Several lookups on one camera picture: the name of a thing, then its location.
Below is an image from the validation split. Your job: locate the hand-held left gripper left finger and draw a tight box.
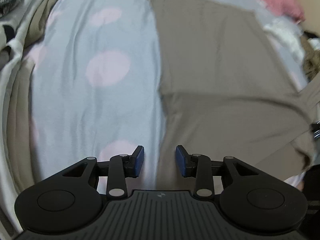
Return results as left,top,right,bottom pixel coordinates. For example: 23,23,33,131
62,145,145,200

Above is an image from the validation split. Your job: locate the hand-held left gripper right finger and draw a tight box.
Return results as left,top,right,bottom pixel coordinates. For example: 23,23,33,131
176,145,260,200

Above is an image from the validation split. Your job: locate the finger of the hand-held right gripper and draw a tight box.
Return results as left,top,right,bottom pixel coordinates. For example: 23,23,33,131
310,121,320,140

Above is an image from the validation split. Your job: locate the taupe garment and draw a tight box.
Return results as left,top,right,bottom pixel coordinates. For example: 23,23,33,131
144,0,320,190

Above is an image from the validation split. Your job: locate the brown patterned cloth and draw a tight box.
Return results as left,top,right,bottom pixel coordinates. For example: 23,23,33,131
301,36,320,80

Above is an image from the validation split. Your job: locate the polka dot bedsheet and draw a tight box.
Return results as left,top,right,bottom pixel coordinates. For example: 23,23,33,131
15,0,310,198

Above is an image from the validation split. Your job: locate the white crumpled cloth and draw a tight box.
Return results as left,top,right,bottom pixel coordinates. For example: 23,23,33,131
264,20,320,60

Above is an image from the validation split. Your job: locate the beige padded headboard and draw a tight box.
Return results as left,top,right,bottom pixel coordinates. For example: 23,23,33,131
295,0,320,38

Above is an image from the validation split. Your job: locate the large beige cloth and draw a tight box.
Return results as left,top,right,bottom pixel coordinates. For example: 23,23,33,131
0,47,38,198

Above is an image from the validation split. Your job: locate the beige folded garment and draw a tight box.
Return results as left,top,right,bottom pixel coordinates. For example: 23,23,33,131
24,0,62,48

